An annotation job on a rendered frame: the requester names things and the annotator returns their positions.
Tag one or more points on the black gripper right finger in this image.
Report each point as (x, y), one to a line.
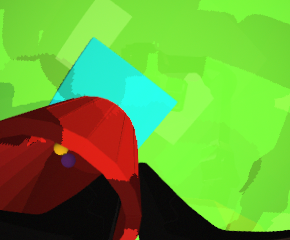
(164, 216)

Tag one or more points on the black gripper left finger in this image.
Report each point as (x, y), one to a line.
(89, 215)

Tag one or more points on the yellow marble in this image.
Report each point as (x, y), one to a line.
(60, 150)

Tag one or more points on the red cup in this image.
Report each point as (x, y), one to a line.
(101, 137)

